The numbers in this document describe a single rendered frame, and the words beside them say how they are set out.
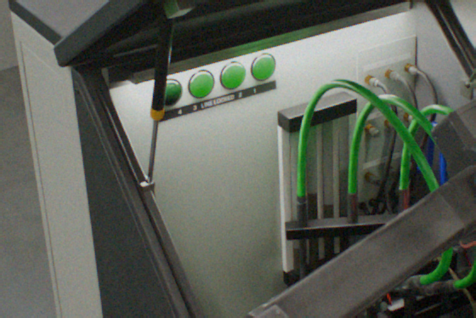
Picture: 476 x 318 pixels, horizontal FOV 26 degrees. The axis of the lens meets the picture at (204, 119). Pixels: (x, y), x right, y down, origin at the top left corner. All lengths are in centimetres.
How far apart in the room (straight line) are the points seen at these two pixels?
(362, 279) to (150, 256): 59
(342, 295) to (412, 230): 13
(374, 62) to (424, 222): 85
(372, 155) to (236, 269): 34
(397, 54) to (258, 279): 49
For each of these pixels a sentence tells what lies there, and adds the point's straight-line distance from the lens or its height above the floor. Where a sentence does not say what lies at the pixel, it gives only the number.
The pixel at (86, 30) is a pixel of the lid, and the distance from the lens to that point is 145.
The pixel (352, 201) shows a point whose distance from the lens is 180.
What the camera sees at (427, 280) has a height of 118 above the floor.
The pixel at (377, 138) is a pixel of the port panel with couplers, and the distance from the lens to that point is 195.
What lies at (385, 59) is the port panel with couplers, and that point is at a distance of 190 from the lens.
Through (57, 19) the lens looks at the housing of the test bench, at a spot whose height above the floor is 150.
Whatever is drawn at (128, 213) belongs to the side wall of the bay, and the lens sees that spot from 154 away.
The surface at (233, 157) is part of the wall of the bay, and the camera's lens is 178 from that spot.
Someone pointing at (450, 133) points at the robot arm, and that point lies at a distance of 118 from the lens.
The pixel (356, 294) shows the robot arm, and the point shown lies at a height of 149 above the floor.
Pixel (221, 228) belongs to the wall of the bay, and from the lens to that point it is 183.
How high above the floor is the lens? 205
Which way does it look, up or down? 25 degrees down
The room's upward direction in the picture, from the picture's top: 4 degrees counter-clockwise
